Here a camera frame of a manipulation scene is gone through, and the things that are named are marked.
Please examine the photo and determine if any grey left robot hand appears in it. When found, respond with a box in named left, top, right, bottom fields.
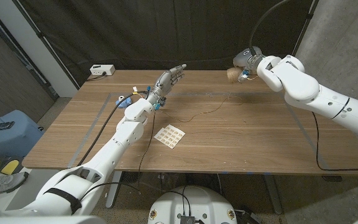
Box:
left=149, top=63, right=188, bottom=103

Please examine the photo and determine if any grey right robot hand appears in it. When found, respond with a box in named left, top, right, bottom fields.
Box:
left=232, top=46, right=265, bottom=83

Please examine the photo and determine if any brown twine spool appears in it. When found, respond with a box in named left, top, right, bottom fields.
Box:
left=226, top=66, right=244, bottom=84

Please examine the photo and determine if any brown twine strand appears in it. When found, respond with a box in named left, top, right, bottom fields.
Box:
left=161, top=95, right=245, bottom=123

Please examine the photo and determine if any white sticker sheet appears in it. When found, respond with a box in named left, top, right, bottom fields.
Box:
left=153, top=124, right=186, bottom=149

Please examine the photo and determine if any black backdrop curtain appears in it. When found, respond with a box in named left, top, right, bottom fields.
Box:
left=12, top=0, right=318, bottom=88

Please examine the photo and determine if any black backdrop pole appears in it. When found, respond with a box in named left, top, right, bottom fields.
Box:
left=291, top=0, right=319, bottom=57
left=12, top=0, right=81, bottom=90

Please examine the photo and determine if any white power box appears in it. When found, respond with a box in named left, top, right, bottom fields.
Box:
left=89, top=64, right=116, bottom=77

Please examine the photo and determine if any black round object under table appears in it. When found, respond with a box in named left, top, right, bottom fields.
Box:
left=121, top=171, right=143, bottom=184

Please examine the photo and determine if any grey table leg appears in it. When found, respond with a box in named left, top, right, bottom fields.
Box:
left=263, top=174, right=283, bottom=215
left=105, top=170, right=122, bottom=208

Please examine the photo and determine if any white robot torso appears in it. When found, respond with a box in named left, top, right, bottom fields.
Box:
left=147, top=185, right=238, bottom=224

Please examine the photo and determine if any blue plastic bin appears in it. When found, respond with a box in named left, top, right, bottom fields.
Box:
left=0, top=110, right=45, bottom=158

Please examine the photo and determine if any grey sneaker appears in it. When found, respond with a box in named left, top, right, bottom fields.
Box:
left=0, top=172, right=30, bottom=198

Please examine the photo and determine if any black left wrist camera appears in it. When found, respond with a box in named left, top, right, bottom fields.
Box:
left=155, top=96, right=167, bottom=110

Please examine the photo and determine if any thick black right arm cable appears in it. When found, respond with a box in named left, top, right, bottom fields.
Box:
left=248, top=0, right=290, bottom=49

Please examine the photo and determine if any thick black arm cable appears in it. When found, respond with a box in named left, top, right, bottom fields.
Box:
left=248, top=0, right=290, bottom=49
left=76, top=90, right=151, bottom=167

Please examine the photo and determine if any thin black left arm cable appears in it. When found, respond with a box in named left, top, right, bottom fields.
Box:
left=79, top=108, right=157, bottom=202

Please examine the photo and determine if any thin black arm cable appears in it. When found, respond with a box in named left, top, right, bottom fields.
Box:
left=79, top=108, right=157, bottom=202
left=311, top=111, right=358, bottom=172

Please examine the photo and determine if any black power box cable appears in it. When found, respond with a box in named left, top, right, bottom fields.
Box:
left=85, top=72, right=107, bottom=82

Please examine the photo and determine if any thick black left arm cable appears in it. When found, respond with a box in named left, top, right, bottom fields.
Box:
left=76, top=90, right=151, bottom=167

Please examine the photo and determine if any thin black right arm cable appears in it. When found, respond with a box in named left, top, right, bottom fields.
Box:
left=311, top=111, right=358, bottom=172

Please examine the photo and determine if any black torso cable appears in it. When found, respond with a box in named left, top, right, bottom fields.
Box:
left=160, top=185, right=193, bottom=217

